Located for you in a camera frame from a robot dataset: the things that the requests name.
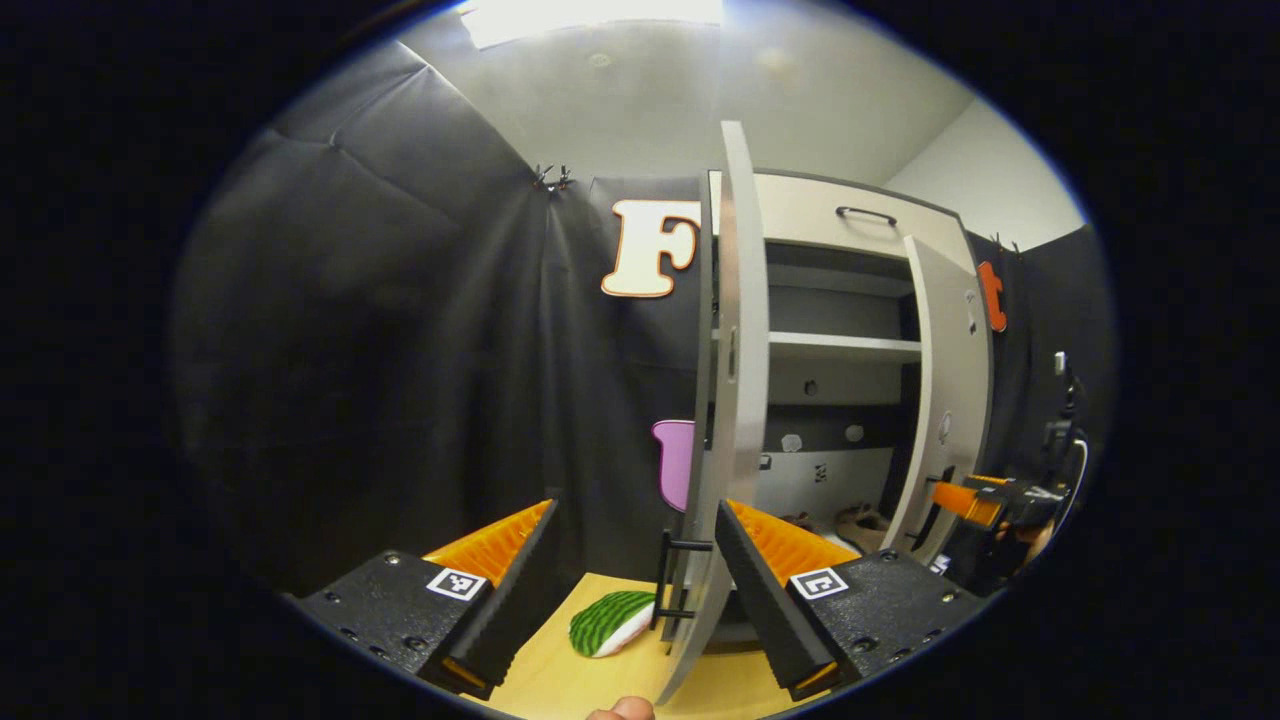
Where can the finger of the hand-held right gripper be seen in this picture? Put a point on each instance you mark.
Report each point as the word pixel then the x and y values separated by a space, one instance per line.
pixel 965 503

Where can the watermelon slice toy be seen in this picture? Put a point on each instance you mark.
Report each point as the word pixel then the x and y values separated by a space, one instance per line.
pixel 605 622

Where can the white shoe cabinet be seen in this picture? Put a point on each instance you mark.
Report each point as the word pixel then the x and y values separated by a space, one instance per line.
pixel 830 300

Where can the white cabinet drawer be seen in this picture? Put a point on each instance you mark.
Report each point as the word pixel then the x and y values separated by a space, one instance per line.
pixel 800 215

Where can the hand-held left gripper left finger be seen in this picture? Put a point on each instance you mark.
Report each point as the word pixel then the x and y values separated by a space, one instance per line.
pixel 520 590

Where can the white cabinet shelf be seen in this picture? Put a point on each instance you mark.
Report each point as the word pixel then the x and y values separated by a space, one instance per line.
pixel 840 346

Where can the small cloth clip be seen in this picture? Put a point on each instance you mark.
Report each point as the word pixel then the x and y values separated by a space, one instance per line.
pixel 564 180
pixel 543 178

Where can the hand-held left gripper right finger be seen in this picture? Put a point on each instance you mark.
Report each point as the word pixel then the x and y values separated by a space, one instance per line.
pixel 760 590

